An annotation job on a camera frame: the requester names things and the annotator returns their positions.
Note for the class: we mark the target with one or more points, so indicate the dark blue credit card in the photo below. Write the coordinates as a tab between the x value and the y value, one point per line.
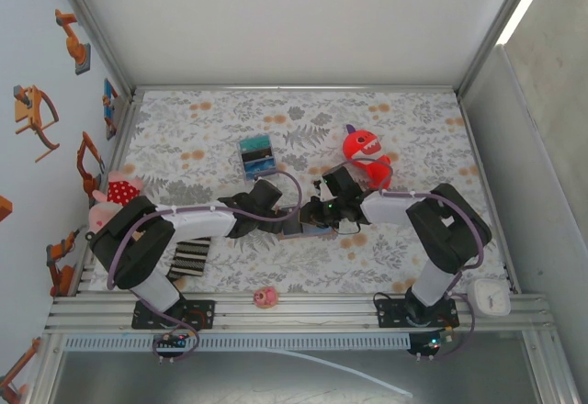
290	227

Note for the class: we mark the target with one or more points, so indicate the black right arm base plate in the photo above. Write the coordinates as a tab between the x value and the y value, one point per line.
388	314

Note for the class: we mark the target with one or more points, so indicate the black white striped sock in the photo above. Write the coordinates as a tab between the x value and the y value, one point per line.
188	261

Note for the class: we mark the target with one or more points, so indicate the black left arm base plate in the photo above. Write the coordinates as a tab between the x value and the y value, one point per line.
204	314

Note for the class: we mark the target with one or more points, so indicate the blue striped card packet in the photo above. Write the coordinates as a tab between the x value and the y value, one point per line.
240	158

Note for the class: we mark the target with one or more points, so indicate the pink donut toy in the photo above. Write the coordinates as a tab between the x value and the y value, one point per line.
266	296

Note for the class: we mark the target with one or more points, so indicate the aluminium rail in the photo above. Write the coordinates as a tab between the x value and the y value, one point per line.
294	87
298	317

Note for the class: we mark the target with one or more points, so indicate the red dinosaur plush toy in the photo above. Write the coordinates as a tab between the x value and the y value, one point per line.
363	144

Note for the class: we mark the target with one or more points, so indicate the thin white tube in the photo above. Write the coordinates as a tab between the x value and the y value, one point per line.
367	379

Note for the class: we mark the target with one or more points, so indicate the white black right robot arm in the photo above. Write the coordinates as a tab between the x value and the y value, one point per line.
383	206

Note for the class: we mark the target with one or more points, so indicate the black credit card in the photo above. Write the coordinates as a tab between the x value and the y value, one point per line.
258	156

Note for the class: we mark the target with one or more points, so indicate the blue orange wall sticker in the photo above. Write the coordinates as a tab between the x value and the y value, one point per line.
110	101

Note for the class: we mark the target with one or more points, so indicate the teal credit card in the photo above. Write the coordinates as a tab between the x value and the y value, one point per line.
255	142

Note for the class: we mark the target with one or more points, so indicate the orange block wall sticker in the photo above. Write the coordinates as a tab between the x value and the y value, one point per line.
4	209

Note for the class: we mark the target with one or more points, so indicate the aluminium frame post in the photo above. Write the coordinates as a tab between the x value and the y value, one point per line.
94	27
497	27

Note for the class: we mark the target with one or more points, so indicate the pink pig plush toy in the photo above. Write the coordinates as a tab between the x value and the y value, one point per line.
121	190

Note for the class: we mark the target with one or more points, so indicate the floral printed table mat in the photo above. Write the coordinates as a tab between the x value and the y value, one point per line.
321	115

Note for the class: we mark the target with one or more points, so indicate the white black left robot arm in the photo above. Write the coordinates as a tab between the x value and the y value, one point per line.
197	222

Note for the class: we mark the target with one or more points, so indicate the orange machine frame wall sticker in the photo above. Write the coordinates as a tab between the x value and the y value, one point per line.
27	110

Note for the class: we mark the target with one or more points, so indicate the aluminium back rail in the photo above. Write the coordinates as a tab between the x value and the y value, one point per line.
294	87

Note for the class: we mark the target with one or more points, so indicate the aluminium front rail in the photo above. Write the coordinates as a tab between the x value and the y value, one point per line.
298	317

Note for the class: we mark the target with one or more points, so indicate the pink leather card holder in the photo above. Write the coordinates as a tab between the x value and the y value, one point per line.
317	232

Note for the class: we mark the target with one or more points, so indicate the white square alarm clock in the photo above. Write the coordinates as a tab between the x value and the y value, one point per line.
491	296

